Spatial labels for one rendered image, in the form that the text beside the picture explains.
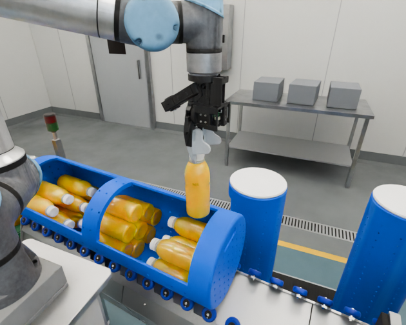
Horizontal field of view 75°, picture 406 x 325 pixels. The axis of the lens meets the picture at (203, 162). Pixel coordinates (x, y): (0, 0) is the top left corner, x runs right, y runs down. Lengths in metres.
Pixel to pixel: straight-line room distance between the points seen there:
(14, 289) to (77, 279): 0.15
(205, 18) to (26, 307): 0.69
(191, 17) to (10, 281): 0.63
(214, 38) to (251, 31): 3.49
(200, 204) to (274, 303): 0.44
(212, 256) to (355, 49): 3.55
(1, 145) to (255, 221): 1.01
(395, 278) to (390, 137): 2.95
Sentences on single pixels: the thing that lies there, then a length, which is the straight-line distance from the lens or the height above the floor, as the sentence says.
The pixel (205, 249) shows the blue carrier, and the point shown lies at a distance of 0.72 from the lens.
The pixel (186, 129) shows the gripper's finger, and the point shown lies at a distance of 0.60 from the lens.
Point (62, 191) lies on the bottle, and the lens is 1.17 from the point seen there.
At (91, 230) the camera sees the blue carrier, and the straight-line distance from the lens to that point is 0.94.
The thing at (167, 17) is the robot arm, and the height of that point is 1.73.
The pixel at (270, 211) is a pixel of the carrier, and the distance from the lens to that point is 1.28.
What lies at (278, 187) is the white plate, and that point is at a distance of 1.30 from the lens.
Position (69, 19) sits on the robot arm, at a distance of 0.45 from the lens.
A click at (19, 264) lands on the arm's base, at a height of 1.28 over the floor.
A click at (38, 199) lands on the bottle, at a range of 1.19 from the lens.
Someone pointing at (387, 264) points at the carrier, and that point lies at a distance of 1.50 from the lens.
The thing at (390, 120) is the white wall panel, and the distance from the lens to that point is 4.22.
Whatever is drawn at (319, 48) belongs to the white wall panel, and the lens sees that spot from 3.96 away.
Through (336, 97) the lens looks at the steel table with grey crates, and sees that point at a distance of 3.28.
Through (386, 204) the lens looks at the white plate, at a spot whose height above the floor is 1.04.
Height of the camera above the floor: 1.72
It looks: 28 degrees down
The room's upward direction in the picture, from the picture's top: straight up
